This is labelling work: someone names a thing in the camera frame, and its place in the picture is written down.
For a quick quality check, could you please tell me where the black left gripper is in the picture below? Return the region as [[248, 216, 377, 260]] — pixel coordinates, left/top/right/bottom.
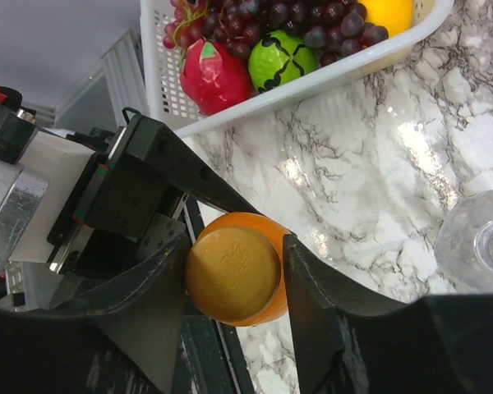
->
[[46, 114, 259, 279]]

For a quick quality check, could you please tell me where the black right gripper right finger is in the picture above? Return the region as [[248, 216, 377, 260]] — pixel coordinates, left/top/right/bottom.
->
[[283, 235, 493, 393]]

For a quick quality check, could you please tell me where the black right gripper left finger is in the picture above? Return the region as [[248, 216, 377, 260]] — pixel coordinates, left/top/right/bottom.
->
[[0, 234, 189, 393]]

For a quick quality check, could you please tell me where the orange bottle cap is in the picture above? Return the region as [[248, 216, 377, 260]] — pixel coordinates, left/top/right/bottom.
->
[[183, 224, 283, 325]]

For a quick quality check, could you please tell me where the orange juice bottle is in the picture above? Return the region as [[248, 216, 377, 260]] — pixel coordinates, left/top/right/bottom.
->
[[195, 211, 293, 328]]

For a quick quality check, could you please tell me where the small water bottle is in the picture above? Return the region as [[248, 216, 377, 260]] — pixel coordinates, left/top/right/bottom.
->
[[434, 190, 493, 293]]

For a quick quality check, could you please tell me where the white plastic basket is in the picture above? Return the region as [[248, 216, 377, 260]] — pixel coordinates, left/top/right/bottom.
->
[[141, 0, 454, 138]]

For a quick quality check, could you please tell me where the pink dragon fruit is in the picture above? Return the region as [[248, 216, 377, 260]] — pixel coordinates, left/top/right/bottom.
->
[[179, 39, 254, 116]]

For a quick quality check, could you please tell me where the light red grapes bunch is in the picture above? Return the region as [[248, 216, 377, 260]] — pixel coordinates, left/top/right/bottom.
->
[[163, 0, 208, 49]]

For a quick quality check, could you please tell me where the green toy ball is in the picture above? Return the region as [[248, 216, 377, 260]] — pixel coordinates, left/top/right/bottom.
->
[[247, 30, 318, 94]]

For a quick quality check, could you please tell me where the dark red grapes bunch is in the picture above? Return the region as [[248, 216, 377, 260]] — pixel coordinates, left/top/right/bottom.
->
[[202, 1, 389, 66]]

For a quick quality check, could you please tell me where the yellow lemon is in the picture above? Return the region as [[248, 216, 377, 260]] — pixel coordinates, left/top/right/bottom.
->
[[358, 0, 414, 37]]

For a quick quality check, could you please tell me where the aluminium mounting rail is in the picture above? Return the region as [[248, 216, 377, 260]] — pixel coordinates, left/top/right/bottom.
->
[[53, 30, 150, 134]]

